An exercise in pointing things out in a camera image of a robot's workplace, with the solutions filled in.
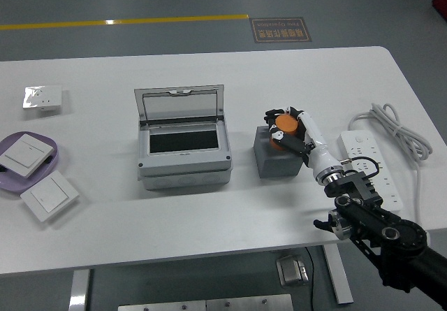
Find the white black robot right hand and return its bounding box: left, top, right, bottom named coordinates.
left=263, top=106, right=345, bottom=183

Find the orange cylinder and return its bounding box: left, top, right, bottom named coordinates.
left=270, top=114, right=300, bottom=151

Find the grey junction box clear lid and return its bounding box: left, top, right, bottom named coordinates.
left=134, top=84, right=233, bottom=191

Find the grey cube block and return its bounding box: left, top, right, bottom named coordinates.
left=254, top=125, right=304, bottom=178

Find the silver floor socket box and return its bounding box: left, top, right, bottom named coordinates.
left=275, top=254, right=311, bottom=287

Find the white power strip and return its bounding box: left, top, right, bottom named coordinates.
left=337, top=131, right=404, bottom=211

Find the brown floor sign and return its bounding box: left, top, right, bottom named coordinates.
left=249, top=17, right=313, bottom=43

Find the white table leg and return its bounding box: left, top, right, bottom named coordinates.
left=68, top=269, right=91, bottom=311
left=323, top=244, right=353, bottom=305

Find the yellow floor tape line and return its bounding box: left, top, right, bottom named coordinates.
left=0, top=13, right=249, bottom=31

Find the purple plastic tray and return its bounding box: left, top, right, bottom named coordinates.
left=0, top=131, right=59, bottom=195

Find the white power strip cord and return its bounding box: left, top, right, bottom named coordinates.
left=348, top=103, right=434, bottom=223

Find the black floor cable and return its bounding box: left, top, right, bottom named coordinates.
left=305, top=247, right=317, bottom=311

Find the grey metal base plate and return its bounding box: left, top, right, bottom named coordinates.
left=205, top=294, right=294, bottom=311
left=117, top=299, right=207, bottom=311

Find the white wall switch plate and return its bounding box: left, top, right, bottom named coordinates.
left=0, top=133, right=58, bottom=178
left=20, top=170, right=80, bottom=223

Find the white wall socket plate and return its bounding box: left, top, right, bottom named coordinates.
left=22, top=85, right=63, bottom=111

